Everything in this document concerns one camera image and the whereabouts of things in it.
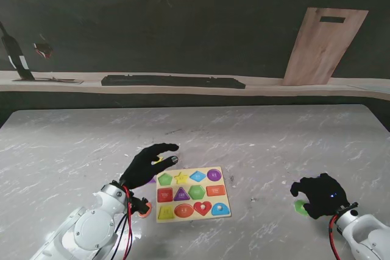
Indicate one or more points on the orange oval puzzle piece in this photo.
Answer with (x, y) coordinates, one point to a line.
(145, 213)

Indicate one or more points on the light wooden shelf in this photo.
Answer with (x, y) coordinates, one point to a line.
(274, 89)

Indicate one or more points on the black keyboard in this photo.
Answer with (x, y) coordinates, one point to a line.
(170, 81)

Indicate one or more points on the wooden cutting board with slot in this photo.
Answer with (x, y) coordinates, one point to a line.
(323, 47)

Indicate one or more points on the green hexagon puzzle piece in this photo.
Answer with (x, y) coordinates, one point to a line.
(300, 206)

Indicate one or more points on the pale blue flat sheet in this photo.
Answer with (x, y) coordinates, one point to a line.
(370, 88)

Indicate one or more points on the flat thin tray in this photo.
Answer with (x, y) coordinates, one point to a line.
(51, 81)

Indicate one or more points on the purple triangle puzzle piece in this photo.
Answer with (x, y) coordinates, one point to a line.
(153, 180)

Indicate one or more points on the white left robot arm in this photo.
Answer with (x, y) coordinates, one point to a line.
(91, 232)

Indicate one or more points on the red heart puzzle piece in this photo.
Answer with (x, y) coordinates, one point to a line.
(202, 209)

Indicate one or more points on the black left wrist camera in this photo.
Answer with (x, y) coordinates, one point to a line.
(140, 206)

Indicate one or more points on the red and black object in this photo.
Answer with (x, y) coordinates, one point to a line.
(43, 50)

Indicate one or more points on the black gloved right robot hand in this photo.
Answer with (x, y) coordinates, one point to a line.
(326, 196)

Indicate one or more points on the black bottle-shaped stand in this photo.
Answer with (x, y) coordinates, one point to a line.
(16, 56)

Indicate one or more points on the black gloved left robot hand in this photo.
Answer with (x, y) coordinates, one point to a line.
(141, 170)

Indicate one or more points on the yellow star puzzle piece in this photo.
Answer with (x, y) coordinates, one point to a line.
(158, 160)

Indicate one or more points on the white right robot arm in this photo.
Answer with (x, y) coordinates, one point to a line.
(365, 235)

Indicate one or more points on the blue semicircle puzzle piece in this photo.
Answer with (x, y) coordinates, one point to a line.
(221, 210)

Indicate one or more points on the wooden shape puzzle board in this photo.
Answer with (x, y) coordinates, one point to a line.
(189, 200)

